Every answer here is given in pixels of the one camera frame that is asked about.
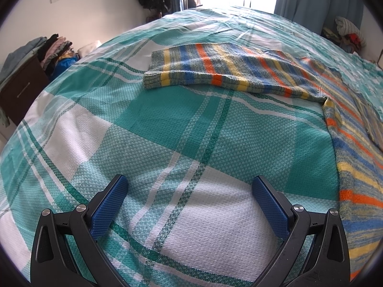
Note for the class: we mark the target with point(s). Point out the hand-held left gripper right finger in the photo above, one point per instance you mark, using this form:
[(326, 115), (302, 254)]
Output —
[(269, 206)]

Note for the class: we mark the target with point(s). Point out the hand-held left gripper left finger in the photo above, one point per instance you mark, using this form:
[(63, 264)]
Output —
[(109, 203)]

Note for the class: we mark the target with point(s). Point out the striped knit sweater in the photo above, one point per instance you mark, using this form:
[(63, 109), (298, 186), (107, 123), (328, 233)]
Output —
[(239, 65)]

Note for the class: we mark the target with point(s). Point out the pile of clothes on nightstand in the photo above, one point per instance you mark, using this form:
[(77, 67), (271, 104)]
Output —
[(347, 33)]

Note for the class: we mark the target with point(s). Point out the bed with teal plaid sheet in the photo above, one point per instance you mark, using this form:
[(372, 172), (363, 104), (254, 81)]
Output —
[(149, 140)]

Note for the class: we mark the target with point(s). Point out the brown wooden dresser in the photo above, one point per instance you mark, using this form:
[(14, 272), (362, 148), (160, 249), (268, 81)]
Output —
[(21, 95)]

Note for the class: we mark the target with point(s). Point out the blue bag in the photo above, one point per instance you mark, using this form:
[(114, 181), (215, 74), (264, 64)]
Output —
[(64, 65)]

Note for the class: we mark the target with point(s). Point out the white bag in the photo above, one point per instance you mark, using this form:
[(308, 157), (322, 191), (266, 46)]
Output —
[(88, 47)]

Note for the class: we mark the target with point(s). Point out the grey-blue cloth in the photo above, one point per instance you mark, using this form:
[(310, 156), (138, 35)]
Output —
[(21, 56)]

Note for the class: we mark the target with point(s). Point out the blue curtain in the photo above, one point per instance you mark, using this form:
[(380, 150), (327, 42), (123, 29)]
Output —
[(302, 0)]

